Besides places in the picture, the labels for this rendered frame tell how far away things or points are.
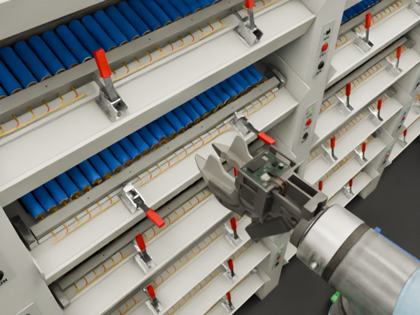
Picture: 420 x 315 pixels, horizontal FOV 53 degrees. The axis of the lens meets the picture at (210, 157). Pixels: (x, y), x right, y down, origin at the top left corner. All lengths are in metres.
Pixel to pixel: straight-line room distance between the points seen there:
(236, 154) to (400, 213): 1.47
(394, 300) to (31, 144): 0.46
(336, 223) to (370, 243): 0.04
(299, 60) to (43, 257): 0.59
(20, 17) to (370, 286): 0.47
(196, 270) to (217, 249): 0.08
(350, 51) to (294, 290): 0.97
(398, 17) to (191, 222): 0.79
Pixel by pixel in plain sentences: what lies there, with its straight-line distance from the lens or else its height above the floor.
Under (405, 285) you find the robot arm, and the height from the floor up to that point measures 1.08.
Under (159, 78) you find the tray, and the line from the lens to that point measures 0.63.
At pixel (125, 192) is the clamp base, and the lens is 0.71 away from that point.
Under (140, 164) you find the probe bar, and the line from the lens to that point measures 0.74.
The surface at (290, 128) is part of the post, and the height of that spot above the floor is 0.86.
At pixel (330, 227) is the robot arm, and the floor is 1.09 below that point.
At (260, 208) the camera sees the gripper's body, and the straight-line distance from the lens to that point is 0.58.
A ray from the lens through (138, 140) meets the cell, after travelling 0.76.
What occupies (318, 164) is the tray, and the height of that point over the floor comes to 0.55.
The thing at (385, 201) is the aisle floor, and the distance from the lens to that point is 2.09.
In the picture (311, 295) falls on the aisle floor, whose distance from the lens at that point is 1.73.
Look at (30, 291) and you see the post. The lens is 0.70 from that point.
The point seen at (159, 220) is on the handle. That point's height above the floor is 0.97.
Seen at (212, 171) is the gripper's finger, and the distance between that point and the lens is 0.63.
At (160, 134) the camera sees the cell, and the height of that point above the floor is 1.00.
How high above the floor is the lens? 1.52
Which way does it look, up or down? 46 degrees down
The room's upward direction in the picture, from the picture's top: straight up
